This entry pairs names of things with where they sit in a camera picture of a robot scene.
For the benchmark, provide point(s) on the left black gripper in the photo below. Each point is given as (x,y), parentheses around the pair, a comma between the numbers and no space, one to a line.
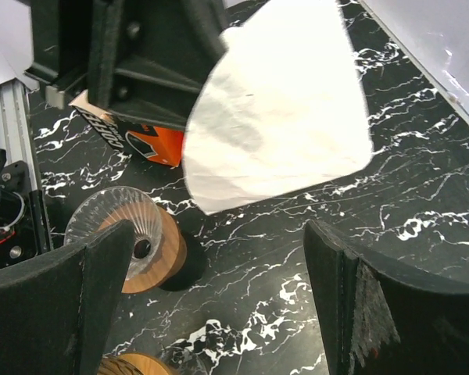
(155,75)

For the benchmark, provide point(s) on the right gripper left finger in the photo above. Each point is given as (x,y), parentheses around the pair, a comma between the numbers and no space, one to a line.
(56,309)

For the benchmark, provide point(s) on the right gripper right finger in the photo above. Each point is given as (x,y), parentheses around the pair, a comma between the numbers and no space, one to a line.
(378,315)

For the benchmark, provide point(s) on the orange coffee filter box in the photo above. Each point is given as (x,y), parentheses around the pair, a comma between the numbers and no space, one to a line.
(155,144)

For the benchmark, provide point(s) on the clear ribbed glass dripper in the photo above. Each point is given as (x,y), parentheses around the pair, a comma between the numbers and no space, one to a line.
(120,206)

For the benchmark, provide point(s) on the white paper coffee filter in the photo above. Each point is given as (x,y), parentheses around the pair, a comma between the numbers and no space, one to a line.
(281,111)

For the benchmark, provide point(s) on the red black dripper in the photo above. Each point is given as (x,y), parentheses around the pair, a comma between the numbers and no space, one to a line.
(192,268)

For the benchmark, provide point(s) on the clear glass server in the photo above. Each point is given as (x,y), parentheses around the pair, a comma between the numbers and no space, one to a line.
(183,361)

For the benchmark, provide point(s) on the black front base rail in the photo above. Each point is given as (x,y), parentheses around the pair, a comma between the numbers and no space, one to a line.
(24,226)

